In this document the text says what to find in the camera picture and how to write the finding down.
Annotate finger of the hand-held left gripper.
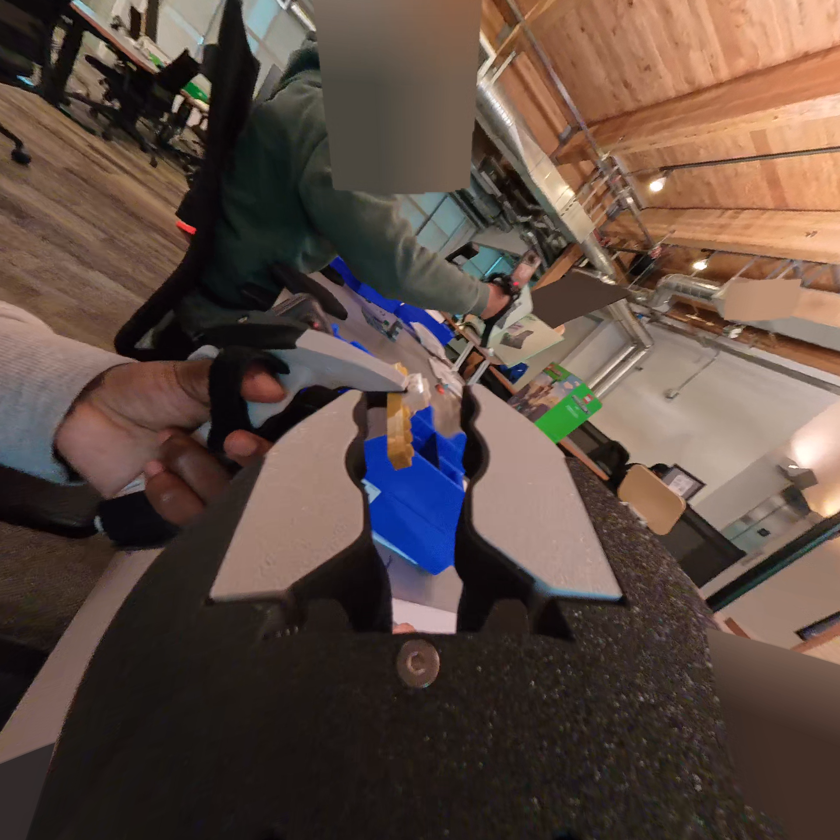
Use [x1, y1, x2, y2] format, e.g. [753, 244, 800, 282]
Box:
[292, 326, 410, 395]

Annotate black office chair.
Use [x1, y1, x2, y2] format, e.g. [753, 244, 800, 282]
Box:
[116, 0, 263, 362]

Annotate green carton box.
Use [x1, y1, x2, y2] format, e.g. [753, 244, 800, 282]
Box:
[532, 364, 606, 445]

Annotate black background chair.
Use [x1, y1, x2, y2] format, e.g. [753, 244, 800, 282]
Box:
[79, 46, 204, 165]

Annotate blue plastic bin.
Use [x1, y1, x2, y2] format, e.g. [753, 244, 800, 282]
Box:
[329, 256, 454, 349]
[361, 405, 469, 576]

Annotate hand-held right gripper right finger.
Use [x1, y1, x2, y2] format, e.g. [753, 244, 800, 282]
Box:
[453, 384, 626, 634]

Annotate person's left hand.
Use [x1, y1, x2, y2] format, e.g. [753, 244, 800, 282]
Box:
[53, 355, 290, 529]

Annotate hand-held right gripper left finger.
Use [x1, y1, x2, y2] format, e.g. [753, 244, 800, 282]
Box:
[210, 390, 395, 631]

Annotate yellow long brick plate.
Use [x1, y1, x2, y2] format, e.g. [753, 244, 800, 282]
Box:
[385, 392, 417, 471]

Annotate silver ceiling duct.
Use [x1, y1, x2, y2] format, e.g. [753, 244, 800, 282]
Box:
[473, 66, 598, 270]

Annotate wooden chair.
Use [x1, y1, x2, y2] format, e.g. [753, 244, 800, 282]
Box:
[617, 462, 687, 536]

